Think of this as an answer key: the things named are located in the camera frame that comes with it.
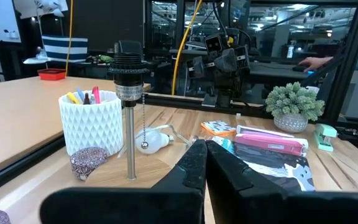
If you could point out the person's hand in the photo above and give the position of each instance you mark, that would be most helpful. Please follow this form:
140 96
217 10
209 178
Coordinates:
315 63

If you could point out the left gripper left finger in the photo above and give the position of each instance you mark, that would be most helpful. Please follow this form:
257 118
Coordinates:
135 205

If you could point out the white textured pen cup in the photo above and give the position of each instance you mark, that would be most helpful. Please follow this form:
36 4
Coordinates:
89 127

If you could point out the light wood desk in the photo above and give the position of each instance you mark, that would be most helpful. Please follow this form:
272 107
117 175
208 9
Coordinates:
17 118

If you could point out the patterned sticky note pad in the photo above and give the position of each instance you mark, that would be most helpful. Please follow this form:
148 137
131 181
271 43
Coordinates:
217 127

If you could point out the green succulent in pot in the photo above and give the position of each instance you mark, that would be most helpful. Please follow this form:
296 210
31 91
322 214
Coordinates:
294 102

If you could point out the wooden base table lamp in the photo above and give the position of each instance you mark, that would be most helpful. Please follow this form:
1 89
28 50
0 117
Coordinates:
130 140

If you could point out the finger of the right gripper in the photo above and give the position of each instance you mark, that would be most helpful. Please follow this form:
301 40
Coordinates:
226 60
195 67

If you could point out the red plastic box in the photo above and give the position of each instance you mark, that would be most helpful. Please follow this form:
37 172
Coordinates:
51 74

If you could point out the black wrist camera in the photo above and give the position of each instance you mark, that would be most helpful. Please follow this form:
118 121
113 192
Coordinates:
213 43

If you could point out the brown marker pen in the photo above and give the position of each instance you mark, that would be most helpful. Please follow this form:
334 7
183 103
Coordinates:
86 99

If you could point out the pink long stapler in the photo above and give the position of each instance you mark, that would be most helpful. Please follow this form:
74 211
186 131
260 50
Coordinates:
269 143

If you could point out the blue white striped bag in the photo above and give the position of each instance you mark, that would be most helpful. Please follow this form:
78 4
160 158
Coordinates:
64 48

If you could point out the yellow highlighter pen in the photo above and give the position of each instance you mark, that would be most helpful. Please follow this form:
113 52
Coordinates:
72 98

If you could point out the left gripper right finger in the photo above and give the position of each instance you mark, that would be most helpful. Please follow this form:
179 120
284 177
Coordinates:
291 208

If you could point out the white desk lamp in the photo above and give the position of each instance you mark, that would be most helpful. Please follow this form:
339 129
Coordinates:
36 60

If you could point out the mint green stapler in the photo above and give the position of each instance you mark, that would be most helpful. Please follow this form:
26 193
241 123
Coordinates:
323 137

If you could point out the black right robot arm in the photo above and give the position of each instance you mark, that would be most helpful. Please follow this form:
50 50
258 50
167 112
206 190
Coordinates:
222 90

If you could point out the pink highlighter pen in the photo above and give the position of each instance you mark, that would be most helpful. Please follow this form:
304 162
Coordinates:
96 95

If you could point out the blue highlighter pen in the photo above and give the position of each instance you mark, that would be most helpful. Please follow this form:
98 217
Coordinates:
80 93

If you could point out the white lightbulb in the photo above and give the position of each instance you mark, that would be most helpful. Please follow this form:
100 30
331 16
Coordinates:
152 140

